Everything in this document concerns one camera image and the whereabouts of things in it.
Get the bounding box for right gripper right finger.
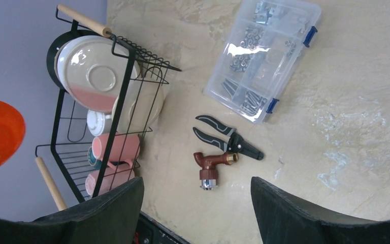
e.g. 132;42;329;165
250;176;390;243

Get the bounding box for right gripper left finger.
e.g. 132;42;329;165
0;177;144;243

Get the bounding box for pink faceted ceramic cup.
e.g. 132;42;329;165
85;168;135;196

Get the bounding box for pink ceramic mug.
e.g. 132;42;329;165
92;134;140;166

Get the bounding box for small cream saucer plate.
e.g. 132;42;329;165
116;78;165;134

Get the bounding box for cream bottom plate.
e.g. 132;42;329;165
56;36;129;113

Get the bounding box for blue ceramic cup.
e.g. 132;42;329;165
87;147;102;170

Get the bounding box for red brown faucet tap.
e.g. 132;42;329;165
193;152;239;191

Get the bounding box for clear plastic screw box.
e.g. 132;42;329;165
204;1;321;124

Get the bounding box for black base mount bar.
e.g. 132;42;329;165
132;212;190;244

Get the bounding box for black handled pliers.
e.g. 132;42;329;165
192;115;264;161

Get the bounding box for black wire dish rack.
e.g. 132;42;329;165
46;4;175;203

